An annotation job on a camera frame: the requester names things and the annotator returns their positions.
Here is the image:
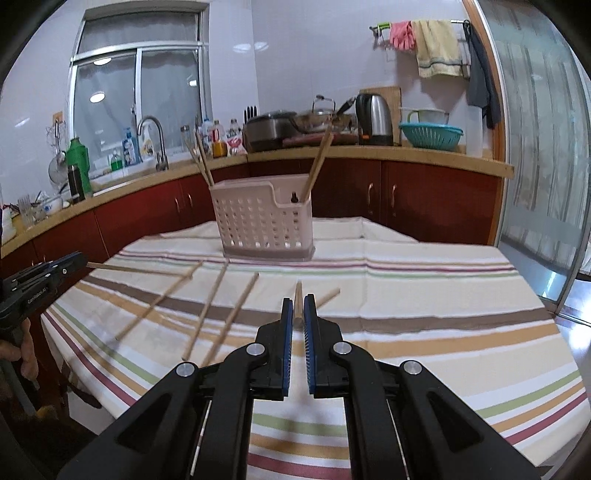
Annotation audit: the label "striped tablecloth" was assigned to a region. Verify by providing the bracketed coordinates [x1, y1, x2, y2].
[41, 216, 585, 480]

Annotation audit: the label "wooden door frame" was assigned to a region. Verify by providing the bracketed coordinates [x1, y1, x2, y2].
[462, 0, 515, 250]

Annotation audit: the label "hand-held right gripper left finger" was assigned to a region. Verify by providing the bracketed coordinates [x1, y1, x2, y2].
[55, 296, 295, 480]

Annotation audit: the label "blue dish soap bottle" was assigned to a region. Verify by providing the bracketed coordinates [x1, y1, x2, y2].
[122, 128, 139, 166]

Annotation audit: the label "pink rubber gloves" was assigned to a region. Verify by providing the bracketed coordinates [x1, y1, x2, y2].
[389, 21, 417, 51]

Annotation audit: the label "glass cup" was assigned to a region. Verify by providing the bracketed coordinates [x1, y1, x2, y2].
[17, 196, 36, 228]

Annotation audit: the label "aluminium sliding window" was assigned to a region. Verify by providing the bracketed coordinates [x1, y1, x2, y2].
[69, 7, 211, 171]

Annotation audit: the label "steel kitchen faucet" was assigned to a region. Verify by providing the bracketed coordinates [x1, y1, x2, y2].
[137, 115, 169, 172]

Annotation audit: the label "yellow towel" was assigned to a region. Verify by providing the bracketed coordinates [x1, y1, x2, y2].
[411, 18, 464, 79]

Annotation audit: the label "wooden kitchen countertop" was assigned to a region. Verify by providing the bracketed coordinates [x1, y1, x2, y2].
[0, 148, 515, 259]

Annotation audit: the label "person's left hand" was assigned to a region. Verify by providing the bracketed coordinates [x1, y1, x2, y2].
[0, 318, 40, 379]

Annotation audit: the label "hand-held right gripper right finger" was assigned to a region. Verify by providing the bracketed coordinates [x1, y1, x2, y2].
[303, 295, 541, 480]

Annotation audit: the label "grey rice cooker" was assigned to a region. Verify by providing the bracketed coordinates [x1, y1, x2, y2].
[242, 110, 298, 153]

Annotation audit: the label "amber oil bottle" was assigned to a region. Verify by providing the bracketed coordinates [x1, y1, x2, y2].
[211, 121, 228, 158]

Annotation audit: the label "dark grey cloth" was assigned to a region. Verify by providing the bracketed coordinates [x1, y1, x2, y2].
[464, 21, 502, 130]

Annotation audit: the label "translucent plastic container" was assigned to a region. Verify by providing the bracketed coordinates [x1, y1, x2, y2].
[465, 105, 485, 158]

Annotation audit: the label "metal towel rack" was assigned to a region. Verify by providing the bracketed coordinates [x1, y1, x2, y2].
[369, 19, 472, 49]

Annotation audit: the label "green thermos bottle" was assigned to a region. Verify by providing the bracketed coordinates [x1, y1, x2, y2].
[66, 137, 93, 197]

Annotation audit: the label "pink plastic utensil holder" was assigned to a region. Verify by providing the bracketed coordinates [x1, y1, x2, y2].
[209, 176, 317, 264]

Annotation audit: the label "red induction cooker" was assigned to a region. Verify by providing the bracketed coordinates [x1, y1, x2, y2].
[283, 131, 360, 147]

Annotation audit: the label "frosted glass sliding door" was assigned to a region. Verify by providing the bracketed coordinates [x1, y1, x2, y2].
[475, 0, 591, 315]

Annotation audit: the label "steel electric kettle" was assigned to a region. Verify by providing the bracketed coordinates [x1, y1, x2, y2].
[355, 92, 394, 146]

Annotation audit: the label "steel wok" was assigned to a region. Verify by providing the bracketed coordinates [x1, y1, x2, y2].
[291, 111, 356, 132]

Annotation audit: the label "teal plastic colander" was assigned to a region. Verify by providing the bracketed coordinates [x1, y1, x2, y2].
[398, 122, 464, 151]

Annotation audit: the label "black vacuum flask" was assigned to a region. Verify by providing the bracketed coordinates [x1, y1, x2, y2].
[68, 165, 86, 204]

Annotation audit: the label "white spray bottle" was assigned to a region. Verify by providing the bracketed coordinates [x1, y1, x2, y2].
[140, 127, 157, 161]

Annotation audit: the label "wooden cutting board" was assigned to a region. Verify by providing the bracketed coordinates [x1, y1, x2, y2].
[360, 85, 402, 134]

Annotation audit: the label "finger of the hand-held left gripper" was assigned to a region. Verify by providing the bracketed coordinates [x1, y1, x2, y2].
[46, 257, 89, 289]
[4, 251, 86, 289]

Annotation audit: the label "wire skimmer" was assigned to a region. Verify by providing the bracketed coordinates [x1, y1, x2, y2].
[46, 152, 68, 185]

